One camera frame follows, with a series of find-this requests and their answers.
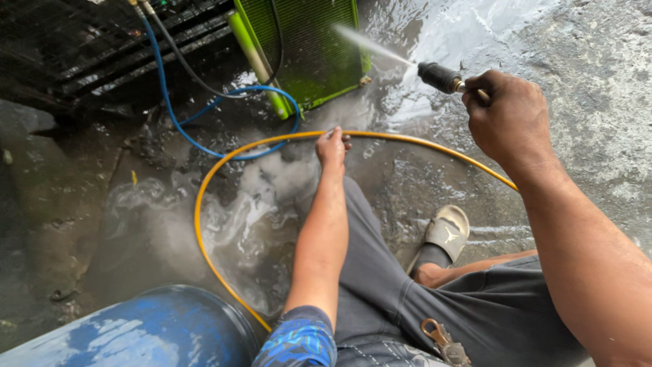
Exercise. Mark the person's right hand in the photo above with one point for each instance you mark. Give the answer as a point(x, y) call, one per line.
point(509, 117)

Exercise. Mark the person's left hand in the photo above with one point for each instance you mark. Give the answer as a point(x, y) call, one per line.
point(330, 150)

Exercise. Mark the person's left fingers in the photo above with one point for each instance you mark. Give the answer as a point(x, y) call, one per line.
point(342, 138)

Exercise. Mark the person's right fingers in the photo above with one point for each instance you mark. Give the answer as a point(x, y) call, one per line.
point(473, 94)

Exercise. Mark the black brass spray nozzle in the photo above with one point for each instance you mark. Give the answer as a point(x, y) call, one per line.
point(439, 77)

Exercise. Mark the green radiator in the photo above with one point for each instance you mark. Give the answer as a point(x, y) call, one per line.
point(310, 51)

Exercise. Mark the grey slipper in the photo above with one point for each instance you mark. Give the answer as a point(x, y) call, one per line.
point(448, 232)

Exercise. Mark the person's leg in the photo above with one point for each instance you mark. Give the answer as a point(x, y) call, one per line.
point(448, 272)

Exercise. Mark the blue patterned shirt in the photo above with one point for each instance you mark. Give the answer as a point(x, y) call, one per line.
point(300, 339)

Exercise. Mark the person's grey shorts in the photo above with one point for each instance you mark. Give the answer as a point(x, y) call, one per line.
point(484, 316)

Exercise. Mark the black slatted grille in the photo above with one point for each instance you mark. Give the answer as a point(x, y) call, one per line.
point(91, 46)

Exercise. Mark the blue barrel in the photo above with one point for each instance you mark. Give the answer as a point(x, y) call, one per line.
point(153, 331)

